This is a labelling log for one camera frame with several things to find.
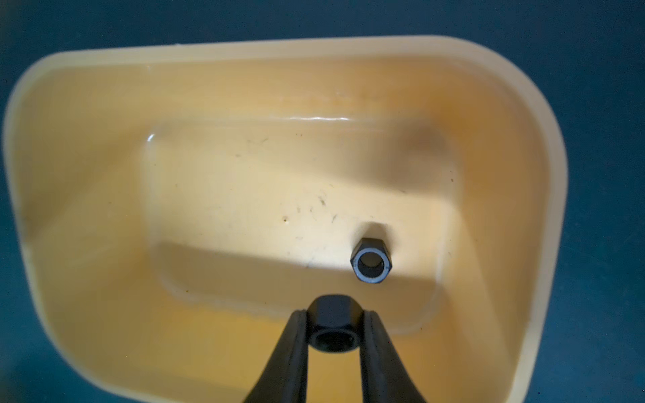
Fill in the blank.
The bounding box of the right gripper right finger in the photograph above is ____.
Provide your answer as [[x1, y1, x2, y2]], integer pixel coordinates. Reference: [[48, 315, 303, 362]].
[[359, 311, 425, 403]]

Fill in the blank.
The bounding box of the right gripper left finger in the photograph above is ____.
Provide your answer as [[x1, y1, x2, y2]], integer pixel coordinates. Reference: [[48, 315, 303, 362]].
[[245, 310, 308, 402]]

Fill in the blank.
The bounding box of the black nut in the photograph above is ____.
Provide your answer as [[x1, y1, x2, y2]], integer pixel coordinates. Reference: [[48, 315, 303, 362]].
[[307, 295, 364, 354], [350, 238, 392, 284]]

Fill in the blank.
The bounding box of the yellow plastic storage box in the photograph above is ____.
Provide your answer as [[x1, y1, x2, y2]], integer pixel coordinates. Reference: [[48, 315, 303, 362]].
[[3, 36, 568, 402]]

